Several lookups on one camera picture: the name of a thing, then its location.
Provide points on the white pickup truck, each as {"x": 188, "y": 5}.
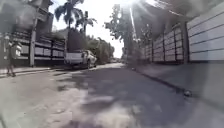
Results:
{"x": 76, "y": 58}

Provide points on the grey building with balcony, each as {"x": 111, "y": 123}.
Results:
{"x": 23, "y": 16}

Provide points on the narrow kerbside pavement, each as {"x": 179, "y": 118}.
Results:
{"x": 26, "y": 70}

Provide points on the white slatted panel fence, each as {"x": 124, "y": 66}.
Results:
{"x": 203, "y": 40}

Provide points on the grey asphalt road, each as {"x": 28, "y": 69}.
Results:
{"x": 110, "y": 86}

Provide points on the large leafy tree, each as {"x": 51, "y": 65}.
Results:
{"x": 123, "y": 30}

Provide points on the tall palm tree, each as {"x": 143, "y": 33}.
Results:
{"x": 85, "y": 22}
{"x": 69, "y": 13}

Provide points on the row of trees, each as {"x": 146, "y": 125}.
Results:
{"x": 100, "y": 50}

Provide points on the grey pole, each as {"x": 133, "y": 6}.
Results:
{"x": 32, "y": 46}

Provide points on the grey concrete pavement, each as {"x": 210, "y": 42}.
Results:
{"x": 196, "y": 78}

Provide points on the person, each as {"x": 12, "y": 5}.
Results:
{"x": 12, "y": 55}

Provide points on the dark fence with pale panels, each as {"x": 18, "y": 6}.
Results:
{"x": 46, "y": 50}

